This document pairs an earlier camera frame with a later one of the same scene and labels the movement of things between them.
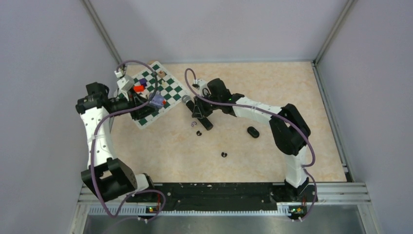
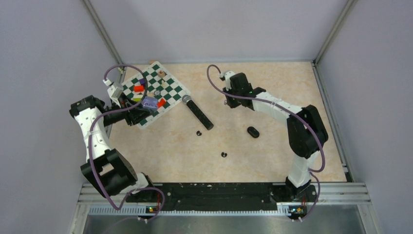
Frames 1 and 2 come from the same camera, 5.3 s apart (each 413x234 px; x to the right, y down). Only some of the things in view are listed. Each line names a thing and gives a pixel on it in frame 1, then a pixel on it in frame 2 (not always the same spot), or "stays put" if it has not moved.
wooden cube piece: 161,73 stays put
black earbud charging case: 253,132 stays put
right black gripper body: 206,108 -> 233,101
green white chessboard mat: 153,78 stays put
